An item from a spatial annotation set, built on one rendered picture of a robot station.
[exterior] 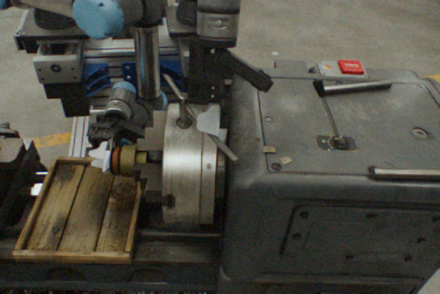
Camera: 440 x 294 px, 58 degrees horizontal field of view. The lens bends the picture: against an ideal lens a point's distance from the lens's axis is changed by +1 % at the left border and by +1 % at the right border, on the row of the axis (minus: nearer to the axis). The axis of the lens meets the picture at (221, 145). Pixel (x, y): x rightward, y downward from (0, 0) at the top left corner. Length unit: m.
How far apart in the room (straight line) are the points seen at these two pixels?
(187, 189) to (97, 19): 0.48
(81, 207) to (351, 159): 0.78
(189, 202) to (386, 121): 0.51
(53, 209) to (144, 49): 0.54
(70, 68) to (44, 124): 1.57
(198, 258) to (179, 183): 0.30
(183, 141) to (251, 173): 0.19
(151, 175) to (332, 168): 0.43
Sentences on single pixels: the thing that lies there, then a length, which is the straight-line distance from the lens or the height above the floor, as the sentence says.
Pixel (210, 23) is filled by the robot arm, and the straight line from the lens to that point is 0.70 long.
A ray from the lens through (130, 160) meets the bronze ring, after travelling 1.03.
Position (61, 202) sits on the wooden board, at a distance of 1.27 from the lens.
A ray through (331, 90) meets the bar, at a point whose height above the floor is 1.27.
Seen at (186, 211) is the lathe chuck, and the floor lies 1.08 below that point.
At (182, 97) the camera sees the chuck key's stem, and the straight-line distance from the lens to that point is 0.87.
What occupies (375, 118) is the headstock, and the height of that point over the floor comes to 1.26.
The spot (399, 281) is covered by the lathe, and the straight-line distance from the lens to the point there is 1.23.
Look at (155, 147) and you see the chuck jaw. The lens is 1.04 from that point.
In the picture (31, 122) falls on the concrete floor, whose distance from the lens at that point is 3.04.
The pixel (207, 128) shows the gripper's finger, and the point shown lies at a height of 1.34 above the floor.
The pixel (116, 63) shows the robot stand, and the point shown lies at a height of 1.02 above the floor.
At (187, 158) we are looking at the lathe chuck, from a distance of 0.90.
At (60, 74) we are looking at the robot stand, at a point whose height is 1.06.
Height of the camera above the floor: 1.84
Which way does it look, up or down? 43 degrees down
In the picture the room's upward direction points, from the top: 5 degrees clockwise
